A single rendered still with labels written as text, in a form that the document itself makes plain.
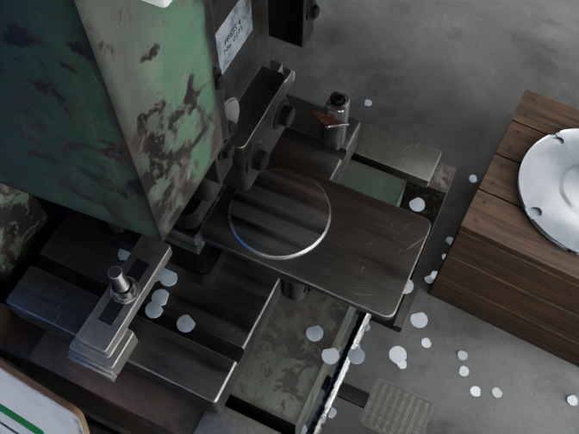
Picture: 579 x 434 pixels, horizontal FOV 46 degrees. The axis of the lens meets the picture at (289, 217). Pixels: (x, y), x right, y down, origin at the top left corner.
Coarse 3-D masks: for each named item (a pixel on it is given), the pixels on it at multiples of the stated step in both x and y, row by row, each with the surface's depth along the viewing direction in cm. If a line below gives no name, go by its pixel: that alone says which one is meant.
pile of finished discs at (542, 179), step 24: (552, 144) 138; (576, 144) 138; (528, 168) 135; (552, 168) 135; (576, 168) 135; (528, 192) 133; (552, 192) 133; (576, 192) 132; (528, 216) 131; (552, 216) 130; (576, 216) 130; (552, 240) 128; (576, 240) 128
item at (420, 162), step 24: (360, 144) 104; (384, 144) 104; (408, 144) 104; (384, 168) 103; (408, 168) 102; (432, 168) 102; (408, 192) 107; (432, 192) 104; (432, 216) 110; (408, 312) 156
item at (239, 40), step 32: (224, 0) 55; (256, 0) 61; (224, 32) 57; (256, 32) 64; (224, 64) 59; (256, 64) 67; (224, 96) 61; (256, 96) 67; (256, 128) 65; (256, 160) 67
